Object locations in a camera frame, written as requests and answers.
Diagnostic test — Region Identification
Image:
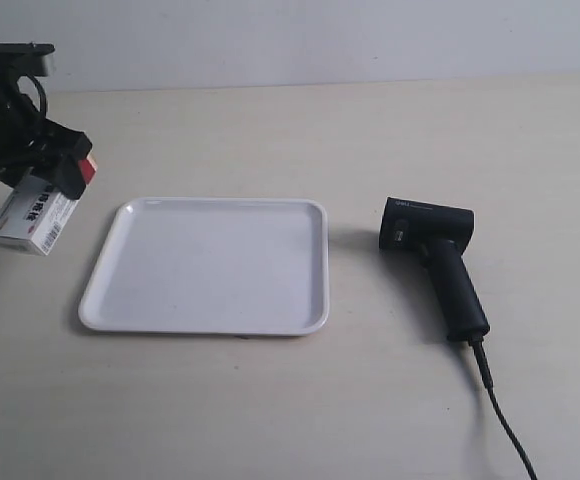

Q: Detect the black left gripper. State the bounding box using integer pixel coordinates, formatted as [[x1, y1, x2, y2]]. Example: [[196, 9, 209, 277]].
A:
[[0, 70, 92, 200]]

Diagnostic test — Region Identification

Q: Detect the white red medicine box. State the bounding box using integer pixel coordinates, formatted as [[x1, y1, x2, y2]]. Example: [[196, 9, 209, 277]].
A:
[[0, 168, 79, 256]]

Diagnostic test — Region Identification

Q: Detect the black handheld barcode scanner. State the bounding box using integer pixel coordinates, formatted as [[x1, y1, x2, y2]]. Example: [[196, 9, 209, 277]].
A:
[[378, 197, 490, 344]]

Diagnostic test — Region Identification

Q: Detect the white square plastic tray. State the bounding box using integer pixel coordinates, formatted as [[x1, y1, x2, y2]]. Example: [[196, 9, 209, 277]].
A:
[[78, 197, 330, 337]]

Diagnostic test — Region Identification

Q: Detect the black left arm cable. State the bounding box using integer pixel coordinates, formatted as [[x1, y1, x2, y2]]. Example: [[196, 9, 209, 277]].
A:
[[17, 72, 51, 121]]

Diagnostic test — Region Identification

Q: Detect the black scanner cable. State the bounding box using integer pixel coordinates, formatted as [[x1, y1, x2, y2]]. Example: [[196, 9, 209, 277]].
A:
[[463, 335, 541, 480]]

